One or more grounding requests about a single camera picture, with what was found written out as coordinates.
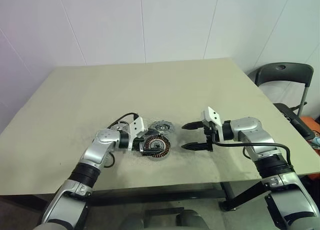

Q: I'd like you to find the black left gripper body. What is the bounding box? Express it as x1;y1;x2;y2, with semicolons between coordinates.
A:
131;136;151;152

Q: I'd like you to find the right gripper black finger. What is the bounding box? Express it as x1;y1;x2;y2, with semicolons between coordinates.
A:
180;142;210;151
180;121;206;131

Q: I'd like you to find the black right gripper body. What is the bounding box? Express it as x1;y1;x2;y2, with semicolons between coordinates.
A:
202;121;218;152

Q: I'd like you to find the dark grey round lid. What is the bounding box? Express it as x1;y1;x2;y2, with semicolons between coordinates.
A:
149;121;176;135

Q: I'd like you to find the silver spoked rotor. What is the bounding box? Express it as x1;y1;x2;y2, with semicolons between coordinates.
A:
110;120;131;133

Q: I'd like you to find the black bar-shaped device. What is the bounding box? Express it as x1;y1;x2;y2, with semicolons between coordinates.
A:
284;110;311;138

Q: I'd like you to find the black folding chair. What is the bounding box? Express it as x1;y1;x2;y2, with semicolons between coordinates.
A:
247;62;316;141

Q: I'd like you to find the orange box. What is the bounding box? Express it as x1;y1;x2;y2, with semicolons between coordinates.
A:
299;116;320;151

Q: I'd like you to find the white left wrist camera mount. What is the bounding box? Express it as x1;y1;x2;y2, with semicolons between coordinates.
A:
128;116;148;151

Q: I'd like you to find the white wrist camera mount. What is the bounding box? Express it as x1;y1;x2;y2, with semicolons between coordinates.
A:
128;116;148;151
201;106;225;142

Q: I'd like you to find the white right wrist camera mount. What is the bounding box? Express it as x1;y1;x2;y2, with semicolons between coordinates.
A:
201;106;225;142

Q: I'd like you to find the black table frame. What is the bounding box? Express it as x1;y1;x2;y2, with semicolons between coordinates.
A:
87;174;266;212

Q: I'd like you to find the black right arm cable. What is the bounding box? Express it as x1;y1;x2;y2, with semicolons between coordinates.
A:
211;124;294;171

